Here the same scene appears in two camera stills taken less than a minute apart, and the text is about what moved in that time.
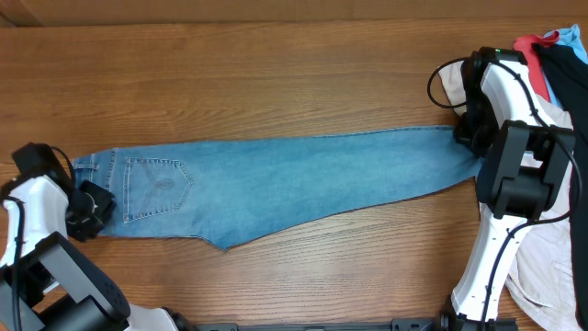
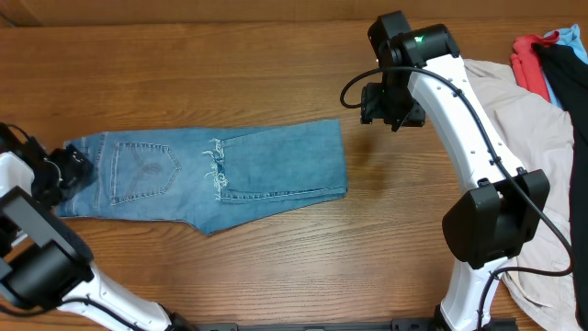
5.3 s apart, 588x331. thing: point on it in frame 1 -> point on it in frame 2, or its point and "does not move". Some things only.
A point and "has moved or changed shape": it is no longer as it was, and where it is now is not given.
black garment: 566,68 does not move
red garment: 525,43 does not move
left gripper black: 107,205 -> 73,165
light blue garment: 570,37 does not move
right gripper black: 473,142 -> 372,110
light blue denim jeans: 233,192 has moved or changed shape
